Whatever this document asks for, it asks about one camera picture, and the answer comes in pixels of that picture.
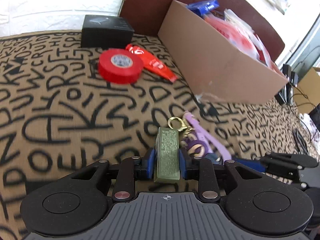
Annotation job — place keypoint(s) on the red tube package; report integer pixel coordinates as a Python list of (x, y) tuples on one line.
[(152, 63)]

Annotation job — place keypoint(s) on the gold bar keychain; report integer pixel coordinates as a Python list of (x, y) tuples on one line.
[(167, 169)]

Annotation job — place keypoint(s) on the black cardboard box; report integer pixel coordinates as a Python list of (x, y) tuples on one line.
[(105, 32)]

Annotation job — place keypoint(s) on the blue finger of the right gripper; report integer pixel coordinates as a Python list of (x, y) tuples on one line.
[(253, 164)]

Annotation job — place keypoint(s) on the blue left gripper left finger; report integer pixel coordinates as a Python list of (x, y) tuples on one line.
[(150, 162)]

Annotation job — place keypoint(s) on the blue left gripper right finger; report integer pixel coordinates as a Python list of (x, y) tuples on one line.
[(184, 163)]

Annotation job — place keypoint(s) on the red tape roll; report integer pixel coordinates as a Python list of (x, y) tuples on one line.
[(120, 66)]

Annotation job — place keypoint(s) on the dark brown headboard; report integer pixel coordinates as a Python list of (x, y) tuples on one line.
[(146, 17)]

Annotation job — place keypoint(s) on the blue medicine box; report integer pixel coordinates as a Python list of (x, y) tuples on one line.
[(203, 7)]

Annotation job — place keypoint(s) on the brown cardboard box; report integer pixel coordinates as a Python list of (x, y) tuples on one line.
[(214, 69)]

